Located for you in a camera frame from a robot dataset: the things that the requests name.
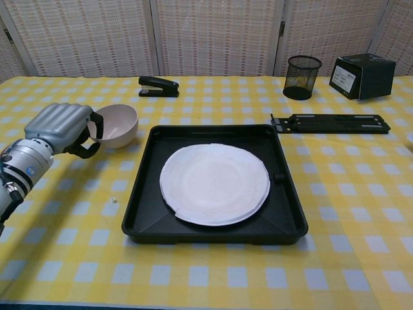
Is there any black square plastic tray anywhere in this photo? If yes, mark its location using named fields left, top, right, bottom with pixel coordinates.
left=121, top=124, right=309, bottom=245

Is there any woven folding screen panel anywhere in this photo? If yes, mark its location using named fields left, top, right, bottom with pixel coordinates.
left=0, top=17, right=32, bottom=83
left=0, top=0, right=159, bottom=79
left=277, top=0, right=393, bottom=78
left=370, top=0, right=413, bottom=77
left=150, top=0, right=285, bottom=78

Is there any black cardboard box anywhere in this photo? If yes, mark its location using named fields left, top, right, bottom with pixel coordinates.
left=328, top=54, right=397, bottom=102

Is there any black stapler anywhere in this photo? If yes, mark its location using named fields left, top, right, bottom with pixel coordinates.
left=138, top=76, right=180, bottom=98

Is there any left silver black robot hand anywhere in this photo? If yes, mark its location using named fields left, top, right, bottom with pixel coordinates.
left=24, top=103, right=105, bottom=160

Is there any black folding laptop stand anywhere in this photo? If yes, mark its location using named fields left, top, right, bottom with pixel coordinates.
left=270, top=113, right=391, bottom=134

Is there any beige round bowl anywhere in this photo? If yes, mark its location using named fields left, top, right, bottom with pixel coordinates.
left=86, top=104, right=139, bottom=150

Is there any yellow checked tablecloth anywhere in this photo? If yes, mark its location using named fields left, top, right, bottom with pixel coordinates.
left=0, top=76, right=413, bottom=308

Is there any white paper plate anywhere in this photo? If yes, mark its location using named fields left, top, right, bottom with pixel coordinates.
left=159, top=143, right=271, bottom=227

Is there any black mesh pen holder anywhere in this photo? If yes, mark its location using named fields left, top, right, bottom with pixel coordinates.
left=283, top=55, right=323, bottom=101

